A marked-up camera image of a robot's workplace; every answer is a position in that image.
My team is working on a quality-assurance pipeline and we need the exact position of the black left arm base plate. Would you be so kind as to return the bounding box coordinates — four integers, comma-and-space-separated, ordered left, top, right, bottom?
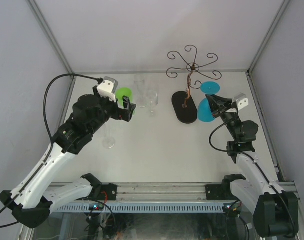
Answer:
88, 183, 118, 202

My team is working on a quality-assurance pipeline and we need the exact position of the green plastic wine glass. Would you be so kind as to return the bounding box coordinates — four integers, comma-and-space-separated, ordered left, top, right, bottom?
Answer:
115, 87, 137, 119

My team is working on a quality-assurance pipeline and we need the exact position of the blue plastic wine glass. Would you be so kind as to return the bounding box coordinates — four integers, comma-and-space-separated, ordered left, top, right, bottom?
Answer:
197, 81, 221, 123

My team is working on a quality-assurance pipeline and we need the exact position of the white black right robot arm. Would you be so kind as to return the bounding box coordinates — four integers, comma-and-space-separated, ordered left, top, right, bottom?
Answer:
205, 94, 299, 239

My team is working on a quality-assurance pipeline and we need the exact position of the clear tall champagne flute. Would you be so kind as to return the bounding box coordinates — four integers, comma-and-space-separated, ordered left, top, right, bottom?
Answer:
134, 74, 147, 108

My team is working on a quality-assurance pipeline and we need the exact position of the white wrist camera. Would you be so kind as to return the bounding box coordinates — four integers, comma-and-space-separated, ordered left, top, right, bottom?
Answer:
96, 76, 119, 103
227, 93, 249, 113

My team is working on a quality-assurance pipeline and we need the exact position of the aluminium mounting rail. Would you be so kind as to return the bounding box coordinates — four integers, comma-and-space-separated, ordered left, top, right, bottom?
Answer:
46, 181, 301, 202

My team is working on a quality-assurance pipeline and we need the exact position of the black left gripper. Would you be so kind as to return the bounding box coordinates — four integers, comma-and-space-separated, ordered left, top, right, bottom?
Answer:
87, 86, 136, 135

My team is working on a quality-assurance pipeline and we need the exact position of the clear flute glass front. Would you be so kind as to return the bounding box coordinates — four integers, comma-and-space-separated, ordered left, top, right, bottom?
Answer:
102, 124, 116, 149

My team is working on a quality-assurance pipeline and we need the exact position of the blue slotted cable duct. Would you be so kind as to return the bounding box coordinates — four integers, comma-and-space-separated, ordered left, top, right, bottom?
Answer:
56, 201, 226, 214

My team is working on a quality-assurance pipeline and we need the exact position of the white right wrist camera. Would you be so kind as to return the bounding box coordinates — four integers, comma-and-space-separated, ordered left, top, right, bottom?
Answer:
227, 93, 249, 113

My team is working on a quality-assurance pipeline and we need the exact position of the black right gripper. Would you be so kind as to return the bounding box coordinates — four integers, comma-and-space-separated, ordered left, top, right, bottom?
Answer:
207, 92, 241, 140

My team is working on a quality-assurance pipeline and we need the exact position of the black camera cable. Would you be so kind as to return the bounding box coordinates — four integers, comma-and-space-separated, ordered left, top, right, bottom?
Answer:
0, 73, 104, 228
208, 117, 293, 201

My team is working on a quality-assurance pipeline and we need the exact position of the black left camera cable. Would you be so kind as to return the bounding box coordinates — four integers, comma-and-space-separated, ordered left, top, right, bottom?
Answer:
0, 73, 104, 228

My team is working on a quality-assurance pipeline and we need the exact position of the black right camera cable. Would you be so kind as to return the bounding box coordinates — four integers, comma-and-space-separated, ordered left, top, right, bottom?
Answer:
208, 117, 293, 201

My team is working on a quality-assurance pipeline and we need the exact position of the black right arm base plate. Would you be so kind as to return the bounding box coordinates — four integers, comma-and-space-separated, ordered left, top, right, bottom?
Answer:
205, 184, 234, 201

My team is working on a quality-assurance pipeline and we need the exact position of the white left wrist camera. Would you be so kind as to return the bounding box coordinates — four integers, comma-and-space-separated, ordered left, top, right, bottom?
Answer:
96, 76, 119, 103

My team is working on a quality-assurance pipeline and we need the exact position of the metal wine glass rack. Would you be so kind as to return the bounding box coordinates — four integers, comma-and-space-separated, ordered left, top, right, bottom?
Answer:
166, 44, 222, 125

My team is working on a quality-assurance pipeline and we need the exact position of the clear wine glass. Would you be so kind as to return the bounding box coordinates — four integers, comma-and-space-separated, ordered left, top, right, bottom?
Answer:
146, 90, 159, 117

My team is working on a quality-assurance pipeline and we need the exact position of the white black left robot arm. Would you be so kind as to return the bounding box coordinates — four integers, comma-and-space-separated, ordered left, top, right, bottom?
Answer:
0, 87, 137, 229

